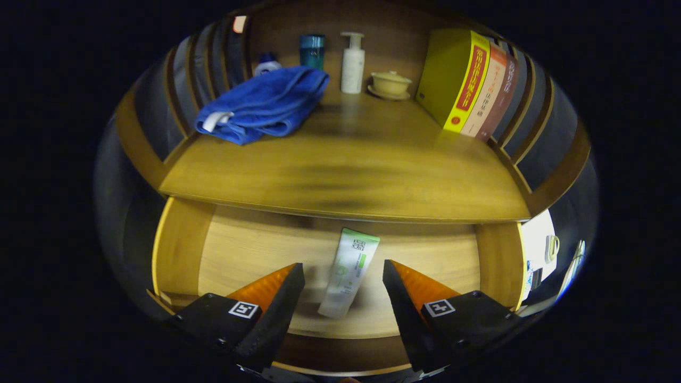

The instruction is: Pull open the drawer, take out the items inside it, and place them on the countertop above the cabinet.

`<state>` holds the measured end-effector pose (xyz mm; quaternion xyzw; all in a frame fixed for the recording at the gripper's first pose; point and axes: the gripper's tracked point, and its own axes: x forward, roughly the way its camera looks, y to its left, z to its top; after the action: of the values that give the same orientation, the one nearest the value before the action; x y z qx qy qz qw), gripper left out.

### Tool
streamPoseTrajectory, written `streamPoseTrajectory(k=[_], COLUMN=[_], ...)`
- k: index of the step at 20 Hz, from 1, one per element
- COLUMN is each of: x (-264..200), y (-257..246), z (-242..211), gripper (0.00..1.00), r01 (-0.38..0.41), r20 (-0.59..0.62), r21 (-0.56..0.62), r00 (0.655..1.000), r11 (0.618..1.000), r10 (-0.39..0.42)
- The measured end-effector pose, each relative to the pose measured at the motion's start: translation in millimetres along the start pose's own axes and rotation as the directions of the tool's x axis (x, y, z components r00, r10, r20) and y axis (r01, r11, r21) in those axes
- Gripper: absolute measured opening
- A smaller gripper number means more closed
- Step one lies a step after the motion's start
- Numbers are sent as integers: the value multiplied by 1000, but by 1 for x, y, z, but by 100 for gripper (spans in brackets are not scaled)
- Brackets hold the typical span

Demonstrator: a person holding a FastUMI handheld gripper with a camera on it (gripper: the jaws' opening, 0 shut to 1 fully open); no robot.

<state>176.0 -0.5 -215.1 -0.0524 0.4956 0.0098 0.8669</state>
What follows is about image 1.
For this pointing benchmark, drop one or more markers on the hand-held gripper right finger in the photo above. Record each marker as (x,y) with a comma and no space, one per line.
(409,319)

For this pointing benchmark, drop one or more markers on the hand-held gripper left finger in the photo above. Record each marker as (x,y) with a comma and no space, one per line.
(279,319)

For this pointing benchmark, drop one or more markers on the wooden drawer with black knob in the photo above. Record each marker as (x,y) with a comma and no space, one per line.
(255,250)

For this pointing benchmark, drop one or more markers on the white and green tube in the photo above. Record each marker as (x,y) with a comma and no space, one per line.
(346,276)

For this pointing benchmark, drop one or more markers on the white drawer cabinet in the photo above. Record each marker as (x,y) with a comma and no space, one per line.
(534,239)

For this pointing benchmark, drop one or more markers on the wooden countertop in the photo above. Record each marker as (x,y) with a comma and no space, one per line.
(362,159)

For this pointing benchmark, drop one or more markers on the pale green tape dispenser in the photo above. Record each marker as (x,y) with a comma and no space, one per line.
(552,249)

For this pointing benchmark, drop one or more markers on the blue folded towel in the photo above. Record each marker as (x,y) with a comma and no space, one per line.
(266,101)

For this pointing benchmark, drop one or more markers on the yellow lidded teacup with saucer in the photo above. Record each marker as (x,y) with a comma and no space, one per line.
(391,84)

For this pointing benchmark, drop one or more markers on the orange spine book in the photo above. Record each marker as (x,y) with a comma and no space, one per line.
(487,96)

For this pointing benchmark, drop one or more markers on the brown spine book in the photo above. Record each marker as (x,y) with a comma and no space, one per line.
(503,101)

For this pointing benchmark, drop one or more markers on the thick yellow book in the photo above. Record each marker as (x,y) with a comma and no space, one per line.
(444,74)

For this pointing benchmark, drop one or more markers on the small white bottle blue cap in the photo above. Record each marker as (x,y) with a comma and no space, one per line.
(267,65)

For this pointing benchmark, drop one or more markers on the white pump bottle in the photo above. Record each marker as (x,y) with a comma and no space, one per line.
(353,69)

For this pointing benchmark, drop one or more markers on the teal bottle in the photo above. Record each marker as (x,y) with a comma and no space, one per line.
(312,50)

